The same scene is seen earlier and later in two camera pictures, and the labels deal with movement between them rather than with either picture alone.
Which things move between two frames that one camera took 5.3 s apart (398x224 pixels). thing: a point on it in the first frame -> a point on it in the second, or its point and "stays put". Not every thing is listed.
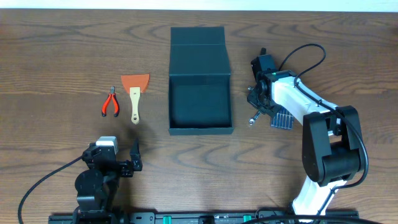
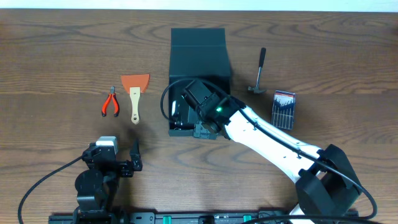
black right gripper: [252, 99] -> [204, 134]
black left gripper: [123, 167] stays put
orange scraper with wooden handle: [135, 84] stays put
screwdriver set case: [282, 119] stays put
